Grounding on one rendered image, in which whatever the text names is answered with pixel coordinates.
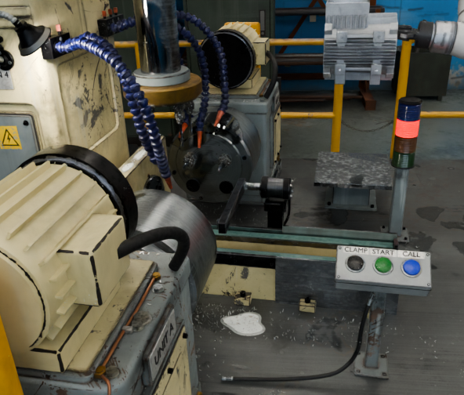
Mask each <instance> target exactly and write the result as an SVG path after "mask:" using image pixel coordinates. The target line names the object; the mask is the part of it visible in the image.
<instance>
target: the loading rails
mask: <svg viewBox="0 0 464 395"><path fill-rule="evenodd" d="M210 225H211V227H212V229H213V231H214V234H215V236H216V244H217V254H216V261H215V263H214V266H213V268H212V271H211V273H210V275H209V277H208V280H207V282H206V284H205V287H204V289H203V292H202V293H204V294H212V295H227V296H234V305H241V306H250V303H251V301H252V299H266V300H274V301H275V303H283V304H291V305H299V311H301V312H309V313H315V310H316V307H321V308H329V309H337V310H352V311H360V312H364V309H365V307H366V305H367V302H368V299H369V297H370V295H371V293H372V292H368V291H359V290H351V289H342V288H335V261H336V247H337V246H338V245H342V246H353V247H363V248H383V249H393V250H398V246H399V244H398V239H397V233H389V232H378V231H366V230H344V229H333V228H322V227H311V226H289V225H283V229H281V228H271V227H260V226H238V225H230V226H229V229H228V231H227V233H226V234H219V232H218V228H217V224H216V223H210ZM398 298H399V294H393V293H386V303H385V310H384V315H385V314H391V315H397V304H398Z"/></svg>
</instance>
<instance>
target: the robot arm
mask: <svg viewBox="0 0 464 395"><path fill-rule="evenodd" d="M458 13H459V17H458V21H457V22H455V21H440V20H437V21H436V22H435V23H434V22H429V21H420V22H419V25H418V28H417V29H415V28H412V26H411V25H398V32H397V39H399V40H402V41H404V42H405V41H406V42H409V39H411V40H415V47H416V48H417V49H428V48H429V51H430V52H431V53H440V54H444V55H452V56H455V57H458V58H459V59H464V0H459V4H458Z"/></svg>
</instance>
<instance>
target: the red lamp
mask: <svg viewBox="0 0 464 395"><path fill-rule="evenodd" d="M419 121H420V119H419V120H418V121H412V122H409V121H400V120H398V119H397V123H396V129H395V130H396V131H395V134H396V135H397V136H399V137H403V138H413V137H416V136H417V135H418V131H419Z"/></svg>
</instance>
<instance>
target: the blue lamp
mask: <svg viewBox="0 0 464 395"><path fill-rule="evenodd" d="M421 108H422V103H420V104H419V105H405V104H402V103H400V102H398V109H397V119H398V120H400V121H409V122H412V121H418V120H419V119H420V114H421Z"/></svg>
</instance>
